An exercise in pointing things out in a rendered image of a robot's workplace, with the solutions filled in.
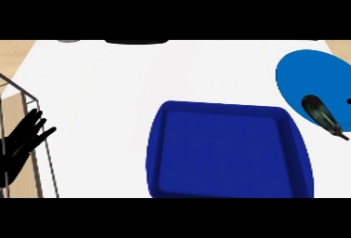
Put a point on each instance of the dark blue rectangular tray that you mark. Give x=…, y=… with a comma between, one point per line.
x=225, y=152

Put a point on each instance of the blue round plate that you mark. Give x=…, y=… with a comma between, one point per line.
x=306, y=77

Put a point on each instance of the black rounded appliance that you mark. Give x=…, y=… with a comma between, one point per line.
x=136, y=41

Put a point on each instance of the grey round object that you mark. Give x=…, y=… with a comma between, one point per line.
x=68, y=41

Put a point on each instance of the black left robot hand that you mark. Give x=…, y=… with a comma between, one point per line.
x=23, y=139

